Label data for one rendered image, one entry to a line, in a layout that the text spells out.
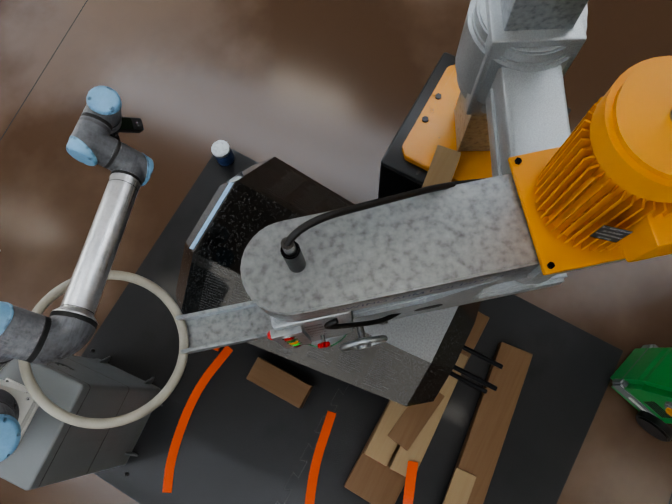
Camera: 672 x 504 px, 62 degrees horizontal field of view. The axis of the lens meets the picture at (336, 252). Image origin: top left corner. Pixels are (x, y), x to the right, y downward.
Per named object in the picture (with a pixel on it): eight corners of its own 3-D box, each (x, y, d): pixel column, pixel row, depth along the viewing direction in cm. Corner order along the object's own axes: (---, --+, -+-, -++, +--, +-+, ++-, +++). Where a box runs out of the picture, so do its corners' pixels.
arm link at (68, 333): (86, 373, 139) (162, 154, 170) (35, 358, 132) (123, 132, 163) (70, 378, 147) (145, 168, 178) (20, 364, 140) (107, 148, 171)
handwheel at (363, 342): (380, 314, 179) (382, 306, 165) (387, 345, 177) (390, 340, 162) (334, 324, 179) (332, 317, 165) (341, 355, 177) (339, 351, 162)
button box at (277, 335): (310, 334, 168) (300, 321, 141) (312, 343, 168) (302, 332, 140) (284, 340, 168) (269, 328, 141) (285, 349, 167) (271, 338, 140)
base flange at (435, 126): (450, 65, 245) (451, 58, 240) (555, 112, 237) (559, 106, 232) (397, 156, 235) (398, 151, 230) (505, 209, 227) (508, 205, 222)
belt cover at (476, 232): (609, 167, 146) (640, 138, 130) (642, 259, 139) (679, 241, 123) (245, 243, 145) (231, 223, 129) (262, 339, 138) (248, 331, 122)
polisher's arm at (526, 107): (450, 23, 192) (463, -31, 168) (553, 19, 191) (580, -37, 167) (467, 231, 173) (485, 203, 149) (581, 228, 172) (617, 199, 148)
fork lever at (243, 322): (380, 267, 190) (381, 263, 185) (393, 322, 185) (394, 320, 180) (178, 308, 188) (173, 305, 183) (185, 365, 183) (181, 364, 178)
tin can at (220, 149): (234, 149, 319) (228, 138, 306) (235, 165, 316) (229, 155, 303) (216, 151, 319) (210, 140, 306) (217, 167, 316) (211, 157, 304)
